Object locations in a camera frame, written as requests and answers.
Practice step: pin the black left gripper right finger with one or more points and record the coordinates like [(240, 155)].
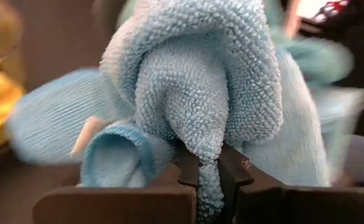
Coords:
[(293, 205)]

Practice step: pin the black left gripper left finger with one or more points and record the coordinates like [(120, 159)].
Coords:
[(122, 205)]

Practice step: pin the blue microfiber towel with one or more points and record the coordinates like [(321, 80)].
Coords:
[(184, 77), (51, 118)]

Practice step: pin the teal microfiber towel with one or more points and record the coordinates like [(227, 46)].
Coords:
[(312, 59)]

